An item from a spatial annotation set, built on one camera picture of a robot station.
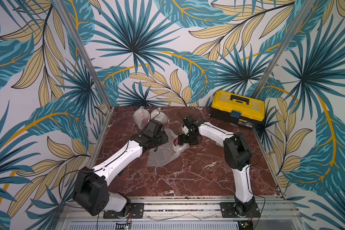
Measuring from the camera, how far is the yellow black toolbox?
99cm

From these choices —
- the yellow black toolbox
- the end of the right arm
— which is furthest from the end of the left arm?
the yellow black toolbox

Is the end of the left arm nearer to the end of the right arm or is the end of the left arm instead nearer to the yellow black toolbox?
the end of the right arm
